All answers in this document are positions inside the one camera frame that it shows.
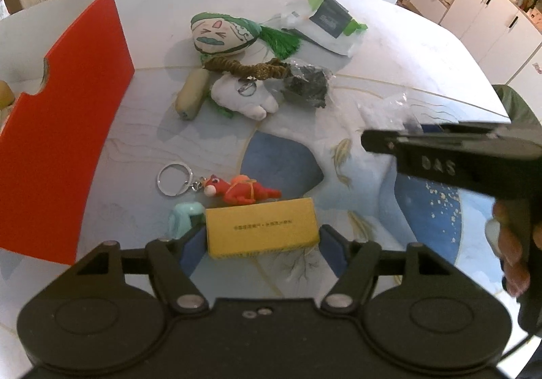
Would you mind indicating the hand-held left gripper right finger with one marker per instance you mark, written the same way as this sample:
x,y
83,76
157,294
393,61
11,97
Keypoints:
x,y
334,250

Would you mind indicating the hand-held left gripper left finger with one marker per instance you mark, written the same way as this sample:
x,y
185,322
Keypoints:
x,y
194,250

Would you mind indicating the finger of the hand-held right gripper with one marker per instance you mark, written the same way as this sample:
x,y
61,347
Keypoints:
x,y
427,165
465,128

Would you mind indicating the mint green figure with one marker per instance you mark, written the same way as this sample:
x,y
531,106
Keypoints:
x,y
182,220

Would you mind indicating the crinkled shiny plastic packet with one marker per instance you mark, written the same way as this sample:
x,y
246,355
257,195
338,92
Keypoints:
x,y
383,112

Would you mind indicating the yellow cardboard box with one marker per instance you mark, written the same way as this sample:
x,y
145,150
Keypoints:
x,y
260,228

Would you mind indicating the black item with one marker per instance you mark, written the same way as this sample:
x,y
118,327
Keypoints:
x,y
307,84

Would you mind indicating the tan plush roll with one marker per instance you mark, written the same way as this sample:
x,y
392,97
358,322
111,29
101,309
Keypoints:
x,y
192,93

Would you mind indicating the white plush toy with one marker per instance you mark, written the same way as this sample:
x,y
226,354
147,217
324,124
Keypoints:
x,y
245,95

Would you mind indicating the red cardboard box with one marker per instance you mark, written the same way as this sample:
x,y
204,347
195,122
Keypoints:
x,y
63,129

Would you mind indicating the person's right hand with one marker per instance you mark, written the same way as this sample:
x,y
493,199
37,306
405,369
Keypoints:
x,y
510,247

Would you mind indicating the dark green cloth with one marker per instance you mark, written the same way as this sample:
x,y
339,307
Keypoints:
x,y
518,106

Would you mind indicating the white and green plastic packet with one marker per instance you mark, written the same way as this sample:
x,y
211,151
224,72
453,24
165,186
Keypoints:
x,y
326,21

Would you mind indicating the green plush face doll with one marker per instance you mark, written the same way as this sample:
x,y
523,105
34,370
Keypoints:
x,y
220,34

